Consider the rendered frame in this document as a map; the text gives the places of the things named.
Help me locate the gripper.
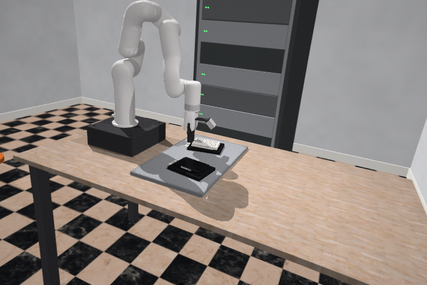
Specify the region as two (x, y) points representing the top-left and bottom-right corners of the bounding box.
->
(183, 109), (200, 143)

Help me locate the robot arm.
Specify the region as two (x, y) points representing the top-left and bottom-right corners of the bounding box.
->
(111, 0), (201, 128)

